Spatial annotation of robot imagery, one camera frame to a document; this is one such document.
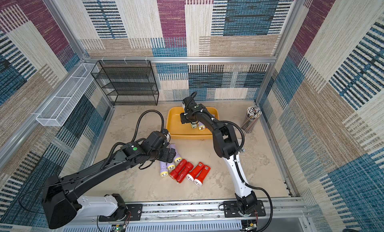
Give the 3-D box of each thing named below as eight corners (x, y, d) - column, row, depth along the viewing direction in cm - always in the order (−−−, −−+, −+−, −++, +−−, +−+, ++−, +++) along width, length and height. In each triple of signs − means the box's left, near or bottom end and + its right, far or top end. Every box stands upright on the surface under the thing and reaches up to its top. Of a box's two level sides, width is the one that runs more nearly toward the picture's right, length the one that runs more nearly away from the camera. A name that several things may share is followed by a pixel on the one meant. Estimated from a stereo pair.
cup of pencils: (241, 134, 105) (249, 115, 89) (239, 124, 110) (246, 105, 95) (253, 134, 105) (262, 115, 89) (250, 124, 110) (259, 105, 95)
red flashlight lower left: (168, 176, 85) (168, 175, 83) (182, 158, 92) (182, 157, 90) (174, 180, 83) (174, 179, 82) (187, 162, 90) (187, 160, 89)
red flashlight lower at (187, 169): (175, 180, 83) (175, 179, 82) (188, 162, 90) (187, 160, 89) (181, 185, 82) (181, 184, 80) (194, 166, 89) (194, 164, 87)
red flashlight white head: (186, 177, 85) (185, 175, 83) (198, 162, 91) (199, 160, 88) (191, 182, 84) (191, 180, 81) (204, 166, 89) (205, 164, 87)
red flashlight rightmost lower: (193, 182, 84) (193, 180, 81) (205, 166, 90) (205, 163, 87) (200, 187, 82) (200, 185, 79) (211, 170, 88) (212, 168, 85)
